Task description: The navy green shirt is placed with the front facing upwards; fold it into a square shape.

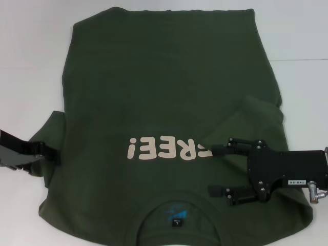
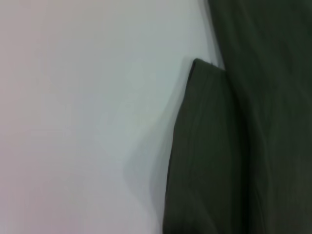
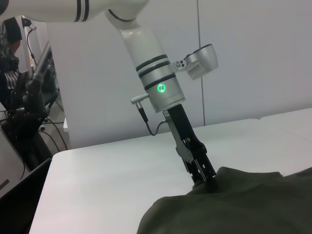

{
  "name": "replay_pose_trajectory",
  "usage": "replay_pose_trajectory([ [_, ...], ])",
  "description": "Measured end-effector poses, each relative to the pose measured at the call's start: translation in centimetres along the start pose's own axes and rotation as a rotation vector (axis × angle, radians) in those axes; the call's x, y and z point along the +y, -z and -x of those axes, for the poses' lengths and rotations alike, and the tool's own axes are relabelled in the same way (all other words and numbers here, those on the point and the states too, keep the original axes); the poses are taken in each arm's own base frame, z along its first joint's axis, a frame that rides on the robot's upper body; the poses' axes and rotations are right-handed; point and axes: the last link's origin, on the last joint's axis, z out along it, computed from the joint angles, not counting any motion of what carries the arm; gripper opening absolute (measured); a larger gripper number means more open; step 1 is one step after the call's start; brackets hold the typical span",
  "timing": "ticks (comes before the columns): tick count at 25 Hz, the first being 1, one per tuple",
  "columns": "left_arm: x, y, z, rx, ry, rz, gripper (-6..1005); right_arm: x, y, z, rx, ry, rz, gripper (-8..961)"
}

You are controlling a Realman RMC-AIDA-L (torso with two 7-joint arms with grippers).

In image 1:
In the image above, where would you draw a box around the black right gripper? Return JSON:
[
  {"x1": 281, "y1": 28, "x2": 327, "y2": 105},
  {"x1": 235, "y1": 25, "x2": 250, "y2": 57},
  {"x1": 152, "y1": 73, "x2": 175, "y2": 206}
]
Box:
[{"x1": 209, "y1": 137, "x2": 328, "y2": 207}]

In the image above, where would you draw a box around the dark green FREE t-shirt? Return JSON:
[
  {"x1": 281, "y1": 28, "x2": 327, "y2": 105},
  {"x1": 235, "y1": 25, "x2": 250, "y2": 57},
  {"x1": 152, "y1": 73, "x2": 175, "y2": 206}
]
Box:
[{"x1": 25, "y1": 7, "x2": 314, "y2": 246}]

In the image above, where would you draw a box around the right gripper cable with plug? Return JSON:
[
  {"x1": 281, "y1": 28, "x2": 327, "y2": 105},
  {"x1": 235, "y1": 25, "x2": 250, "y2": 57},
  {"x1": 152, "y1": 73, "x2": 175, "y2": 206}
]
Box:
[{"x1": 307, "y1": 180, "x2": 328, "y2": 204}]

